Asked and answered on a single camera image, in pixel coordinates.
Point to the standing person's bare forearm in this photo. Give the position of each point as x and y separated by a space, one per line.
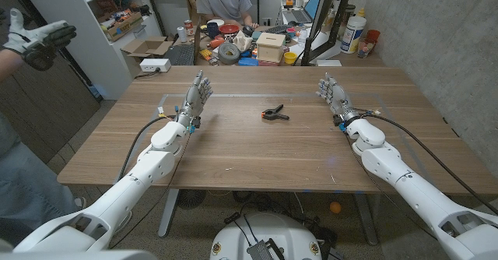
9 63

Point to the red drink can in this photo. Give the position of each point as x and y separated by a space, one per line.
188 27

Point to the blue flat lid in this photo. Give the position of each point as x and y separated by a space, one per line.
247 62

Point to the black white teleoperation glove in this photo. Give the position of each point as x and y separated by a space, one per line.
39 42

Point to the red cup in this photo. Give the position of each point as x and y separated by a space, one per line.
372 35

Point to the white wipes canister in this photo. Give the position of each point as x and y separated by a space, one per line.
353 34

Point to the standing person in jeans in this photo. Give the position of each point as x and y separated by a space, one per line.
23 190

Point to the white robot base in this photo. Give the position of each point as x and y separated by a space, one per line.
272 229

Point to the white power strip box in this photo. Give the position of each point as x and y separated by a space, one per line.
155 64

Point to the black round floor fan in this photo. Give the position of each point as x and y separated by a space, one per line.
190 198

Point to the black flat keyboard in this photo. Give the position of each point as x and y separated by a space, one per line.
181 54

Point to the orange ball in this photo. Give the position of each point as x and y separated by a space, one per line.
335 207

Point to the black orange pliers clamp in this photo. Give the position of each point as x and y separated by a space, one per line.
272 114

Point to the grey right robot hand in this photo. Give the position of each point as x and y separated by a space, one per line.
337 96

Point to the cardboard box with tools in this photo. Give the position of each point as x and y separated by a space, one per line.
124 26

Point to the white sneaker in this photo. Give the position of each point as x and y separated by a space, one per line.
126 220
80 202

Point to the black computer mouse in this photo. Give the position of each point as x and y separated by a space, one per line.
247 30

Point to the black desk keyboard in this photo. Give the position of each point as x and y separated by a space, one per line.
278 29

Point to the clear water bottle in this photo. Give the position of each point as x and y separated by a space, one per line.
302 37

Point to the white drink can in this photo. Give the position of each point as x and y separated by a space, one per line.
181 34

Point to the yellow cup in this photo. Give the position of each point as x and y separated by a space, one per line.
290 58

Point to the white shelving unit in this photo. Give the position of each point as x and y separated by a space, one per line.
78 50

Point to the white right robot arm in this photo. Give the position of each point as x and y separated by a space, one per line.
389 162

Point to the white bowl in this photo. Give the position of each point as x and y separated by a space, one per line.
216 22

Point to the black computer monitor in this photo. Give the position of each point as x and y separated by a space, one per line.
323 15

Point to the grey duct tape roll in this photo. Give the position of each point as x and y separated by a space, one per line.
228 53

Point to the dark blue mug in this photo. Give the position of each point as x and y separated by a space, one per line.
212 30

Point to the open laptop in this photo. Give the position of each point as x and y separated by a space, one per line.
305 14

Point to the grey table leg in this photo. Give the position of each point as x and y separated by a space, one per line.
365 219
168 213

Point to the seated person grey shirt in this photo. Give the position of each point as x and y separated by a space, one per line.
223 3

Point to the yellow capped bottle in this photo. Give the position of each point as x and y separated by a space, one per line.
361 13

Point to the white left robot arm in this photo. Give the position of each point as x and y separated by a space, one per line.
148 166

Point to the clear cup with colourful items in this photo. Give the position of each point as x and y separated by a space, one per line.
365 48

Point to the black monitor stand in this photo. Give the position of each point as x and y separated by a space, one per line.
337 22

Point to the white flat pad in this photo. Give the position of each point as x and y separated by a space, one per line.
328 62

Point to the orange bottle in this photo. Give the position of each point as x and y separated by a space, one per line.
216 42

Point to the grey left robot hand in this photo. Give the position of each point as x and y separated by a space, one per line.
194 98

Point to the open empty cardboard box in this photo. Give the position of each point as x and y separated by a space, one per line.
149 46

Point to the light wooden box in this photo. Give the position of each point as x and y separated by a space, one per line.
270 48

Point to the red bowl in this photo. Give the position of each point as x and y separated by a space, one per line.
229 29

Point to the dark tall bottle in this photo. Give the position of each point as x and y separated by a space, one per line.
348 14

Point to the crumpled white bag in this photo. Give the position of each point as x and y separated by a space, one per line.
243 41

